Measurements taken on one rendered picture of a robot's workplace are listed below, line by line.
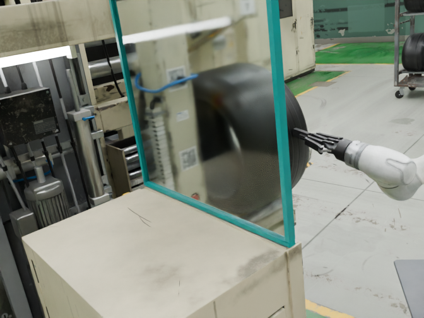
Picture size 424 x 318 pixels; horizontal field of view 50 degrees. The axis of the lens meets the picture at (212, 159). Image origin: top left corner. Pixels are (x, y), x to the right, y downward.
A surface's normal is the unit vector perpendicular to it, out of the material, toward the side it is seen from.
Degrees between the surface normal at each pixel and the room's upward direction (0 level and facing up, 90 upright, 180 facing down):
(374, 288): 0
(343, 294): 0
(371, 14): 90
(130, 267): 0
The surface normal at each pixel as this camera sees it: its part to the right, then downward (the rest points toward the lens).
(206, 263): -0.12, -0.93
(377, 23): -0.64, 0.34
